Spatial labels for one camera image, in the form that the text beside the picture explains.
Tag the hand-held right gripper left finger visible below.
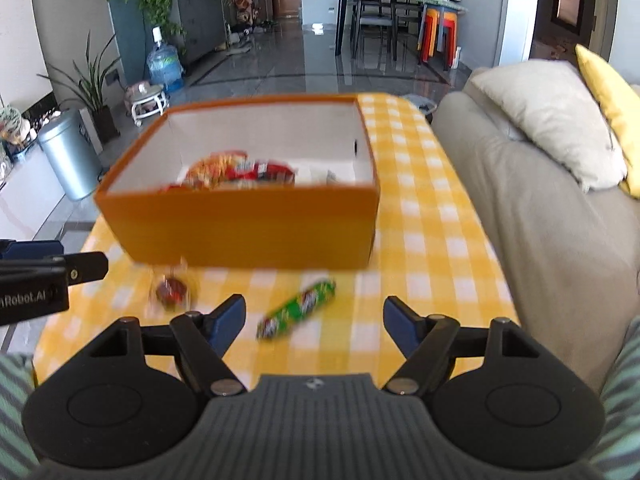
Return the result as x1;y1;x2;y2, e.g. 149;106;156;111
89;294;247;397

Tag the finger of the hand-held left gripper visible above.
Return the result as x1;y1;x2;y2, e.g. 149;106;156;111
0;240;65;261
47;251;109;287

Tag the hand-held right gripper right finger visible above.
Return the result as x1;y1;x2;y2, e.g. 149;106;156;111
383;296;543;395

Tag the green candy tube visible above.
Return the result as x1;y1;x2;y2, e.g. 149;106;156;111
256;277;337;341

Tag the orange cardboard box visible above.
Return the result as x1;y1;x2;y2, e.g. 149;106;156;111
94;94;381;270

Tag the red noodle packet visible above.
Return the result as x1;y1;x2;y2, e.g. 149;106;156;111
160;150;297;192

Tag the white low console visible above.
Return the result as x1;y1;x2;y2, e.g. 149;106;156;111
0;160;66;241

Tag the small wrapped red candy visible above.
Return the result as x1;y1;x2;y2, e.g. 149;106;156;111
150;260;198;313

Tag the yellow checked tablecloth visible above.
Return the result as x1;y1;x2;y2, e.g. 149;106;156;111
32;92;523;391

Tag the grey metal trash can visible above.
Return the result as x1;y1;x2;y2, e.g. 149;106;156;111
37;109;103;202

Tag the flower bouquet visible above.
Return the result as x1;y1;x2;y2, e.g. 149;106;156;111
0;95;38;161

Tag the beige sofa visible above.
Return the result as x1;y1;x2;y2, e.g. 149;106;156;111
431;57;640;396

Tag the small white stool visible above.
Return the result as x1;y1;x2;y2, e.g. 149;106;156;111
125;82;168;128

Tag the long-leaf potted plant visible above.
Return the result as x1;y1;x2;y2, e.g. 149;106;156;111
37;30;123;143

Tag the blue water jug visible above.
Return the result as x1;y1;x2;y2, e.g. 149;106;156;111
146;26;183;93

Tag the small waste bin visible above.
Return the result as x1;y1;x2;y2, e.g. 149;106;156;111
400;92;438;123

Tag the cream cushion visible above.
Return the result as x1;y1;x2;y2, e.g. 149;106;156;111
470;58;628;192

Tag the grey cabinet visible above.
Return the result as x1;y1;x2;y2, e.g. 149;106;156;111
170;0;231;66

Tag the stack of orange stools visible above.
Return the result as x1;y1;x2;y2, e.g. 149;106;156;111
417;7;460;63

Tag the yellow cushion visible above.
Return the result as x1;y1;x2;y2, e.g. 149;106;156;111
575;43;640;198

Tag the glass dining table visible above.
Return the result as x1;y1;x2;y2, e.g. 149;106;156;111
330;0;468;71

